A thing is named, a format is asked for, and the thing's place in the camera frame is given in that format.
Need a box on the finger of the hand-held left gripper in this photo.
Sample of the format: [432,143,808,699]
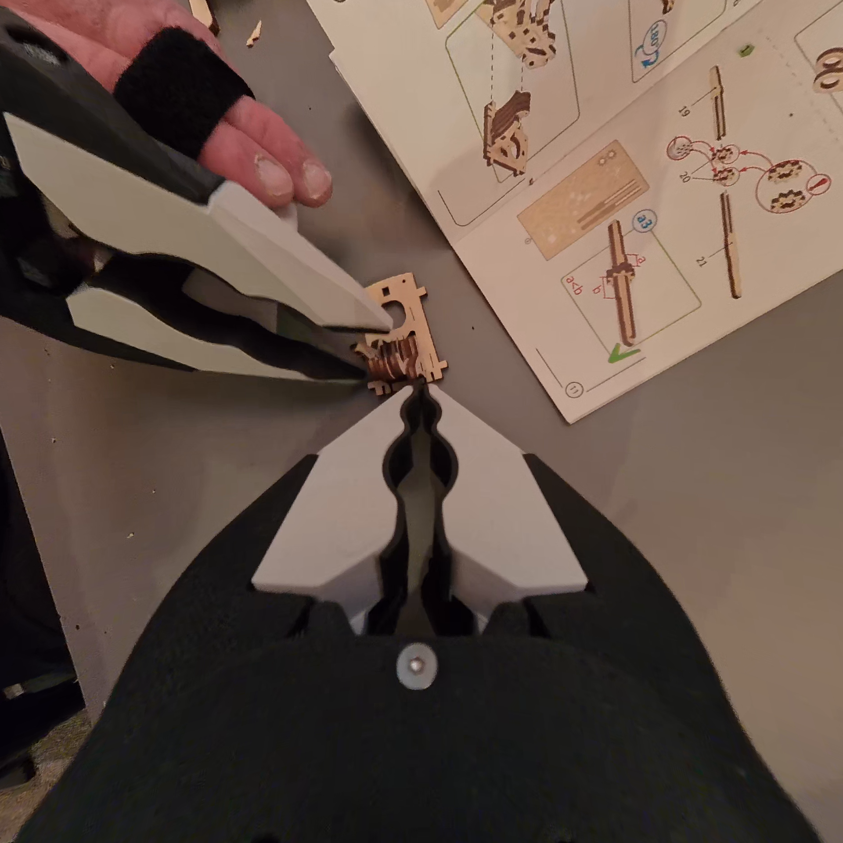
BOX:
[0,111,395,364]
[65,278,368,385]

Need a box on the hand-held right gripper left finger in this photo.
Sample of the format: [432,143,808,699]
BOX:
[250,385,422,636]

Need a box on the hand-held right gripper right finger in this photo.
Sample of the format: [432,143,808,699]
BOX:
[421,385,589,636]

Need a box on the wooden model part with gears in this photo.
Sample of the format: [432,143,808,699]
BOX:
[352,272,457,397]

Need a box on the person's left hand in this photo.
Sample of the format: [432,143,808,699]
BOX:
[13,0,333,208]

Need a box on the assembly instruction booklet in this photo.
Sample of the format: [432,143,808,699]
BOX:
[306,0,843,424]

